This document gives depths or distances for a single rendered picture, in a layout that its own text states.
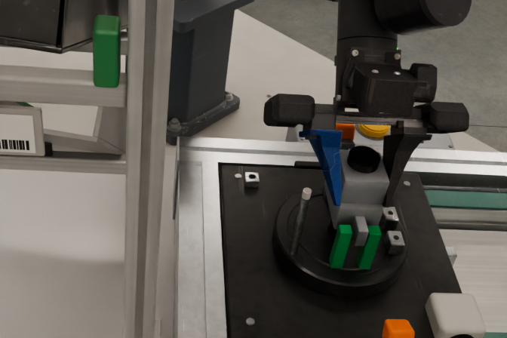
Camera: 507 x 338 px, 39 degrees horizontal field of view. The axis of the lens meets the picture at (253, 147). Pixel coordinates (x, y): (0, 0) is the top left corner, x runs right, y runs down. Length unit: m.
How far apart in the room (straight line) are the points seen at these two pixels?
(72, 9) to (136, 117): 0.07
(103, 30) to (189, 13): 0.60
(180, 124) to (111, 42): 0.70
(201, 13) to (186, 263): 0.34
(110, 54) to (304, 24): 2.80
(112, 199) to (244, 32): 0.48
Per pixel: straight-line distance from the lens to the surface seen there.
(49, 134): 0.52
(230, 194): 0.80
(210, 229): 0.77
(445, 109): 0.69
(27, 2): 0.39
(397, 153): 0.68
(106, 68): 0.35
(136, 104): 0.35
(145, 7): 0.33
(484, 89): 3.01
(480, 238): 0.92
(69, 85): 0.36
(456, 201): 0.90
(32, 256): 0.88
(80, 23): 0.41
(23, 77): 0.36
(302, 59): 1.25
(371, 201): 0.69
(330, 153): 0.67
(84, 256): 0.87
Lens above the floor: 1.52
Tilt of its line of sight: 39 degrees down
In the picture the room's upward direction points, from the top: 9 degrees clockwise
